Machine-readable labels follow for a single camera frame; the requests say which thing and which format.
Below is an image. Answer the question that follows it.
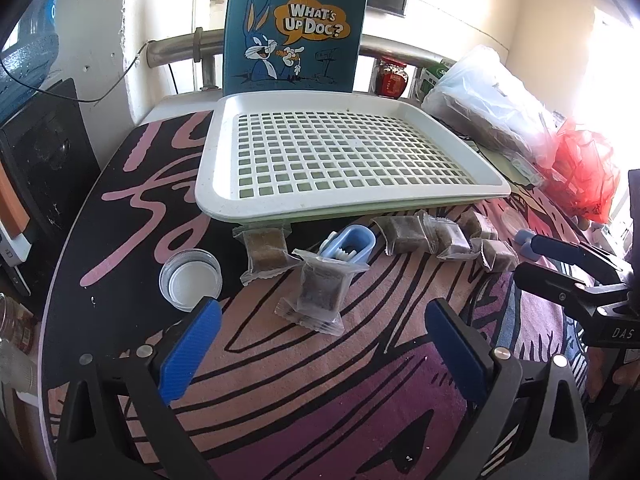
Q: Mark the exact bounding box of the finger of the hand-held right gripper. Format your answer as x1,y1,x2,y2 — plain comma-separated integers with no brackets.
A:
530,234,626,286
515,262,628,311

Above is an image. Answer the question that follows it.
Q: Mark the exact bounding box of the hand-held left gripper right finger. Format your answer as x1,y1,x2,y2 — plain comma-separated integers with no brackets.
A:
424,297,591,480

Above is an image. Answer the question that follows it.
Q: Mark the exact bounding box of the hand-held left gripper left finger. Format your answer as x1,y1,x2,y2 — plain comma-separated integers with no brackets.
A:
55,297,223,480

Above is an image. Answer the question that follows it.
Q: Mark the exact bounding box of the light blue plastic clip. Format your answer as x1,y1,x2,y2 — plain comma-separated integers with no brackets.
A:
320,225,376,263
515,229,538,261

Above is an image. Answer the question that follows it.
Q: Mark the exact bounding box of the small clear plastic lid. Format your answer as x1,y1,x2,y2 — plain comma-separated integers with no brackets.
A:
500,207,528,233

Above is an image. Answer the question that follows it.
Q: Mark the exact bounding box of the brown candy packet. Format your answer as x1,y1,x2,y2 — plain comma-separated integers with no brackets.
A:
276,247,365,337
369,212,436,257
470,237,520,273
457,209,498,241
425,212,473,262
231,225,293,287

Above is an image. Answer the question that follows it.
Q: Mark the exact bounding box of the large clear plastic lid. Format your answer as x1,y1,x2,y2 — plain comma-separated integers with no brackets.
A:
159,250,223,311

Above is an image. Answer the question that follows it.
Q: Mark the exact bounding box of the white perforated plastic tray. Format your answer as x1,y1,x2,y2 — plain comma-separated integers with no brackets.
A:
194,91,512,223

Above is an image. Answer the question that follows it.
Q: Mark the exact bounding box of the person's right hand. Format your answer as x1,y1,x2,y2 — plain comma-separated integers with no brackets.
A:
611,357,640,400

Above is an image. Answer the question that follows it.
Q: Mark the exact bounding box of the red plastic bag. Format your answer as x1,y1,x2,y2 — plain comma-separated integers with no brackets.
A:
542,120,623,221

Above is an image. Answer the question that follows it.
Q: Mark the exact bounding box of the small clear packet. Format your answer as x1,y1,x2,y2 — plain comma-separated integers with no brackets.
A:
502,150,548,188

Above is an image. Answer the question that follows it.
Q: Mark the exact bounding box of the printed blanket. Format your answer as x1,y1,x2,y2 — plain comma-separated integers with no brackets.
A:
40,110,601,480

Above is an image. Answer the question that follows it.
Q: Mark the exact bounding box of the clear plastic bag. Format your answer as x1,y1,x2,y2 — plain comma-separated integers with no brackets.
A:
422,45,571,171

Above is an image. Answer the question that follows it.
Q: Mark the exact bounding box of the glass jar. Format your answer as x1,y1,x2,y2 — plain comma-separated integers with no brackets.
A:
0,292,38,356

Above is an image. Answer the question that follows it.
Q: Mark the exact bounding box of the clear plastic bottle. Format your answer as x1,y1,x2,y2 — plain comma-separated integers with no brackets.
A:
0,342,41,401

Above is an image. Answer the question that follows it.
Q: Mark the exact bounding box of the green and white carton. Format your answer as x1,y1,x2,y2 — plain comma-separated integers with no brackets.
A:
415,57,456,103

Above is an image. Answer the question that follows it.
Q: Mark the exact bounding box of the wooden speaker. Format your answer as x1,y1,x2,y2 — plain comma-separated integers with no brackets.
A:
0,160,33,266

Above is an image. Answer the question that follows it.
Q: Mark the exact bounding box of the red sauce jar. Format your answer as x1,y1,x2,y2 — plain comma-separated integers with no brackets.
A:
372,57,410,98

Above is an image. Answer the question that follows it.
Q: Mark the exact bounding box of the black water dispenser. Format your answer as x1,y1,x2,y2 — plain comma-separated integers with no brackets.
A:
0,77,103,301

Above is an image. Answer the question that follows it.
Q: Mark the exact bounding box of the metal pipe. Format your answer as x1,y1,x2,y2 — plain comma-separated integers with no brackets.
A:
147,30,451,92

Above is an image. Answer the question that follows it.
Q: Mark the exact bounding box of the blue water jug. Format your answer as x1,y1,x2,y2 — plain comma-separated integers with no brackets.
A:
0,0,63,101

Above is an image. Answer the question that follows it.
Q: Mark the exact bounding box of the blue cartoon rabbit tote bag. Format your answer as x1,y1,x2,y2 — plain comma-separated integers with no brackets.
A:
222,0,373,96

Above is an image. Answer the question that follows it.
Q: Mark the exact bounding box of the thin black cable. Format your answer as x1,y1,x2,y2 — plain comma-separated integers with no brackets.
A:
0,42,151,106

